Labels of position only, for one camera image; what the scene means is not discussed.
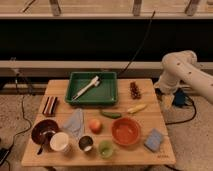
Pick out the light blue cloth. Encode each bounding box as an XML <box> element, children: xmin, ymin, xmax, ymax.
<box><xmin>62</xmin><ymin>108</ymin><xmax>84</xmax><ymax>139</ymax></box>

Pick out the metal cup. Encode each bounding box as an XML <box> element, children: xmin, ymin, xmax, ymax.
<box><xmin>78</xmin><ymin>136</ymin><xmax>93</xmax><ymax>152</ymax></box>

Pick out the black spoon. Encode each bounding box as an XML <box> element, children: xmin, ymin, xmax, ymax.
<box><xmin>37</xmin><ymin>135</ymin><xmax>50</xmax><ymax>155</ymax></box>

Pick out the black cable on floor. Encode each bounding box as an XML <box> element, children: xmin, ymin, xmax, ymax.
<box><xmin>0</xmin><ymin>73</ymin><xmax>34</xmax><ymax>168</ymax></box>

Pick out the orange bowl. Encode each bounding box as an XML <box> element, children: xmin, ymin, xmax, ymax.
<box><xmin>111</xmin><ymin>117</ymin><xmax>141</xmax><ymax>146</ymax></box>

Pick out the green cucumber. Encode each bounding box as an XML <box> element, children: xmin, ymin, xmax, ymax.
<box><xmin>100</xmin><ymin>110</ymin><xmax>122</xmax><ymax>119</ymax></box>

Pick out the white dish brush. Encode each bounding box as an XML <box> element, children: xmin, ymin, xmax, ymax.
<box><xmin>72</xmin><ymin>76</ymin><xmax>100</xmax><ymax>100</ymax></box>

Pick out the green plastic tray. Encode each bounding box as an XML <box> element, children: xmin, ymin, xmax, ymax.
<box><xmin>65</xmin><ymin>72</ymin><xmax>118</xmax><ymax>106</ymax></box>

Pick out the green cup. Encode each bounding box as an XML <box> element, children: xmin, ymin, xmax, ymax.
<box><xmin>98</xmin><ymin>140</ymin><xmax>114</xmax><ymax>159</ymax></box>

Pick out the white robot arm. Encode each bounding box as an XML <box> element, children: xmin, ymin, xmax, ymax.
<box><xmin>158</xmin><ymin>50</ymin><xmax>213</xmax><ymax>104</ymax></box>

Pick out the peach fruit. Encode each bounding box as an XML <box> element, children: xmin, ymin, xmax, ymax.
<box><xmin>89</xmin><ymin>119</ymin><xmax>102</xmax><ymax>134</ymax></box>

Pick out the white cup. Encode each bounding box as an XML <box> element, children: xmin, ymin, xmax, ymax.
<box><xmin>50</xmin><ymin>132</ymin><xmax>70</xmax><ymax>153</ymax></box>

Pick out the dark red grape bunch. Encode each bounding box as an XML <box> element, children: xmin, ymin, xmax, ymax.
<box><xmin>130</xmin><ymin>82</ymin><xmax>141</xmax><ymax>99</ymax></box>

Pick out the black hanging cable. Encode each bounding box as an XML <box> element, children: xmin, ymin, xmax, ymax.
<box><xmin>118</xmin><ymin>10</ymin><xmax>157</xmax><ymax>77</ymax></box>

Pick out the dark brown bowl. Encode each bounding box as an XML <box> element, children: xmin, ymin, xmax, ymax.
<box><xmin>31</xmin><ymin>119</ymin><xmax>60</xmax><ymax>145</ymax></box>

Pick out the striped brown block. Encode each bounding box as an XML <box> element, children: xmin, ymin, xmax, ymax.
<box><xmin>42</xmin><ymin>96</ymin><xmax>57</xmax><ymax>117</ymax></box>

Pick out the blue sponge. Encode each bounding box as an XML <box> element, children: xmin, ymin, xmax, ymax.
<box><xmin>144</xmin><ymin>129</ymin><xmax>164</xmax><ymax>152</ymax></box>

